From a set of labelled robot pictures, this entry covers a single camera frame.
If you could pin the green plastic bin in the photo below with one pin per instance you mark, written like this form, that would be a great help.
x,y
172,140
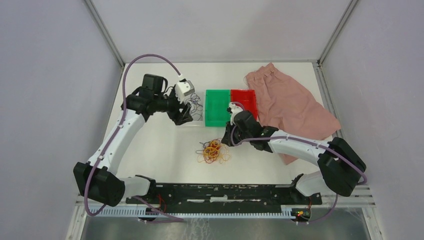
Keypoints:
x,y
215,107

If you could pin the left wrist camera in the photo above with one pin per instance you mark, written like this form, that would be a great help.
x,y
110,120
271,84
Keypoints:
x,y
184,89

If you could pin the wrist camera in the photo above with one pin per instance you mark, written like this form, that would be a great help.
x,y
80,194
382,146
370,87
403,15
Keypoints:
x,y
233,109
184,89

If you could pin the clear plastic bin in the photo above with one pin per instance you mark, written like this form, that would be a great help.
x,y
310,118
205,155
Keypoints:
x,y
197,101

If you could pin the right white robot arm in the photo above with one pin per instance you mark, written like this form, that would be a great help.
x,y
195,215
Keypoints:
x,y
340,169

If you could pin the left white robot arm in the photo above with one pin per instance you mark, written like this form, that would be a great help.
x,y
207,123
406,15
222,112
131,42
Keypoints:
x,y
96,179

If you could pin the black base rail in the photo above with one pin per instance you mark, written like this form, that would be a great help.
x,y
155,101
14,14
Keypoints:
x,y
196,198

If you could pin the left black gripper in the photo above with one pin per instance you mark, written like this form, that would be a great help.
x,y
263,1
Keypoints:
x,y
179,118

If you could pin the pink cloth shorts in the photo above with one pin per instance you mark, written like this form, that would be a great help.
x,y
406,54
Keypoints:
x,y
284,103

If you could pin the red plastic bin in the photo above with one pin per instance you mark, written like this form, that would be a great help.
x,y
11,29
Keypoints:
x,y
245,98

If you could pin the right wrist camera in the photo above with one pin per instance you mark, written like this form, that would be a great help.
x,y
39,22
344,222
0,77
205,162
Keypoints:
x,y
233,109

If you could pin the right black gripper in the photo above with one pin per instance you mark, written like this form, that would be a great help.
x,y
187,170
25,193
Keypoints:
x,y
228,138

